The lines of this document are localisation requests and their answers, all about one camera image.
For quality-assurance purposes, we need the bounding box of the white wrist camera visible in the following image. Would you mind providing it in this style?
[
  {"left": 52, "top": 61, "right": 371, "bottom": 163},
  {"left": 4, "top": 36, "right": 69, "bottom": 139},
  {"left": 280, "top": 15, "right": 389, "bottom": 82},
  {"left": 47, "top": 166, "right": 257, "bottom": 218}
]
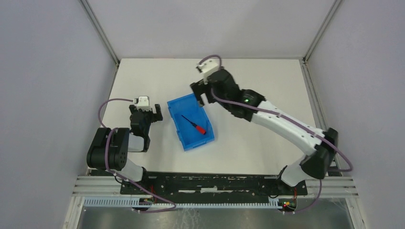
[
  {"left": 133, "top": 96, "right": 151, "bottom": 111},
  {"left": 196, "top": 60, "right": 220, "bottom": 78}
]

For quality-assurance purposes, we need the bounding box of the aluminium front frame rail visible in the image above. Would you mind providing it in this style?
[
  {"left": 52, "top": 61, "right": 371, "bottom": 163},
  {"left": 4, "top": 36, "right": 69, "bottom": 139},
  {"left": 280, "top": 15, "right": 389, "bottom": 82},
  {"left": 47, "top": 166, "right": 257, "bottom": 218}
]
[{"left": 72, "top": 176, "right": 359, "bottom": 198}]

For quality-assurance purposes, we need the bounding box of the white slotted cable duct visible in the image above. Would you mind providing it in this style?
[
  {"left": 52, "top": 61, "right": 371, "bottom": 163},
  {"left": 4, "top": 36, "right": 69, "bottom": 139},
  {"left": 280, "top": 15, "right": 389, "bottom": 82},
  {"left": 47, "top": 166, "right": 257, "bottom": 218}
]
[{"left": 83, "top": 196, "right": 295, "bottom": 209}]

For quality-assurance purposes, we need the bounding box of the aluminium corner post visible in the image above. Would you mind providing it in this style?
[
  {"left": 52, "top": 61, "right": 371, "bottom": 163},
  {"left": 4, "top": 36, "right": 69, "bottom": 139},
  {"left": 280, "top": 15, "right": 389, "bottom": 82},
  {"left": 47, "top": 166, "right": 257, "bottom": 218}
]
[
  {"left": 302, "top": 0, "right": 343, "bottom": 62},
  {"left": 79, "top": 0, "right": 120, "bottom": 67}
]

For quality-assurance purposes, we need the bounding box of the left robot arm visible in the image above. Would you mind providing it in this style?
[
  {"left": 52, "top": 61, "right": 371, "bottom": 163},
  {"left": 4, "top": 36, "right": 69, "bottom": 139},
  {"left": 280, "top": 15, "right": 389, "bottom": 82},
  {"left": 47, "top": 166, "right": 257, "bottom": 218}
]
[{"left": 86, "top": 104, "right": 163, "bottom": 195}]

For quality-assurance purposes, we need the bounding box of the red handled screwdriver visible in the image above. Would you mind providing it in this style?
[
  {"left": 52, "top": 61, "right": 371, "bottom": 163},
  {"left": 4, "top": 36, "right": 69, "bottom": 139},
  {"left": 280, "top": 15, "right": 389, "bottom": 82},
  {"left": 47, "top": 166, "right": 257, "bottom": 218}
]
[{"left": 182, "top": 115, "right": 206, "bottom": 135}]

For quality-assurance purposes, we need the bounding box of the blue plastic bin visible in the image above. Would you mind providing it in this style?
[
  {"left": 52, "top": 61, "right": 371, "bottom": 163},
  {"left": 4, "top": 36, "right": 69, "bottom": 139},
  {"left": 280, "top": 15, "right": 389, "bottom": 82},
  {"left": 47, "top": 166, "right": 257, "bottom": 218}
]
[{"left": 167, "top": 94, "right": 215, "bottom": 151}]

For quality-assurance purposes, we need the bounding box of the right aluminium corner post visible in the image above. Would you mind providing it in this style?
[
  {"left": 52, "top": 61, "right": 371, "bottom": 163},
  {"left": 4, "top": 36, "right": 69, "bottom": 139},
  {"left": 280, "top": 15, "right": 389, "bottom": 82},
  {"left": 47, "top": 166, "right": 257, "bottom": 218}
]
[{"left": 302, "top": 0, "right": 343, "bottom": 62}]

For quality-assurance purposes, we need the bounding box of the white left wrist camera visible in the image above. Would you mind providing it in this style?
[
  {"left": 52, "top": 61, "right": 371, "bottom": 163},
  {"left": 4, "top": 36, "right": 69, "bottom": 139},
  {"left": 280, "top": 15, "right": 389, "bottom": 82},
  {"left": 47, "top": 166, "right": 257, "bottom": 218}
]
[{"left": 133, "top": 96, "right": 151, "bottom": 111}]

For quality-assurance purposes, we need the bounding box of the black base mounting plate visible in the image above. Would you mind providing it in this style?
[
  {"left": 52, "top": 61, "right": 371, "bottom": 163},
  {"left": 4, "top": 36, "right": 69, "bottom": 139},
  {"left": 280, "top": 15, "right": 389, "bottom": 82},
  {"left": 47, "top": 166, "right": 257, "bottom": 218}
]
[{"left": 139, "top": 171, "right": 307, "bottom": 204}]

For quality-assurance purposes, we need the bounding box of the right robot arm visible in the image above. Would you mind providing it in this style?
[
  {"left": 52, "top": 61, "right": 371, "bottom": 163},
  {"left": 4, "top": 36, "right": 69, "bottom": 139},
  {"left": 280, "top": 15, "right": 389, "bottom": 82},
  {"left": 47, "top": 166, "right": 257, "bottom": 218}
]
[{"left": 190, "top": 65, "right": 336, "bottom": 195}]

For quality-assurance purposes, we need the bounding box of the left aluminium corner post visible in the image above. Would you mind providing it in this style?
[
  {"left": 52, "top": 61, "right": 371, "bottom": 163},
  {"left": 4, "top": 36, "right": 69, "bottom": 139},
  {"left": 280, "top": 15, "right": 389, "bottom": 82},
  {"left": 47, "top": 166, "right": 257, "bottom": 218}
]
[{"left": 79, "top": 0, "right": 120, "bottom": 67}]

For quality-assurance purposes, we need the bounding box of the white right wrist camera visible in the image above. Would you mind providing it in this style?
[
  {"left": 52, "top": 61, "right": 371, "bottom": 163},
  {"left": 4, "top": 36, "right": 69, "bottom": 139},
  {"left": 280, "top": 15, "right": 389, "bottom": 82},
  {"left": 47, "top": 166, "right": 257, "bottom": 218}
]
[{"left": 196, "top": 60, "right": 220, "bottom": 78}]

